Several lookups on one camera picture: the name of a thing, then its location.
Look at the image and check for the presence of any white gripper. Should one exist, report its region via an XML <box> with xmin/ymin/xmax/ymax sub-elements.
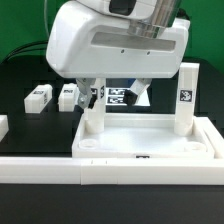
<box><xmin>46</xmin><ymin>0</ymin><xmax>190</xmax><ymax>109</ymax></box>

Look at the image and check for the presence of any white desk top tray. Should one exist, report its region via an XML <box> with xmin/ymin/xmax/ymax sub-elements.
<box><xmin>72</xmin><ymin>113</ymin><xmax>215</xmax><ymax>159</ymax></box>

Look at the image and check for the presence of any marker sheet with tags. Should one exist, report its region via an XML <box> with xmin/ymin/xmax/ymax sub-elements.
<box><xmin>106</xmin><ymin>87</ymin><xmax>150</xmax><ymax>106</ymax></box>

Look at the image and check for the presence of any white L-shaped obstacle fence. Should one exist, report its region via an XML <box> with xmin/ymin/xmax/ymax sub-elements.
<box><xmin>0</xmin><ymin>117</ymin><xmax>224</xmax><ymax>185</ymax></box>

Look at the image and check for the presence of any white block left edge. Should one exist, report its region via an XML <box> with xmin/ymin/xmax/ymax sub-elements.
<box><xmin>0</xmin><ymin>115</ymin><xmax>9</xmax><ymax>142</ymax></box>

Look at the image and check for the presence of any black cable pair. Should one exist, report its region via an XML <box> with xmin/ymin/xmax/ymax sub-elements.
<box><xmin>2</xmin><ymin>40</ymin><xmax>49</xmax><ymax>63</ymax></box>

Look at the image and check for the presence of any thin white cable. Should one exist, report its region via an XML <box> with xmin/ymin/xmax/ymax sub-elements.
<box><xmin>43</xmin><ymin>0</ymin><xmax>51</xmax><ymax>38</ymax></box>

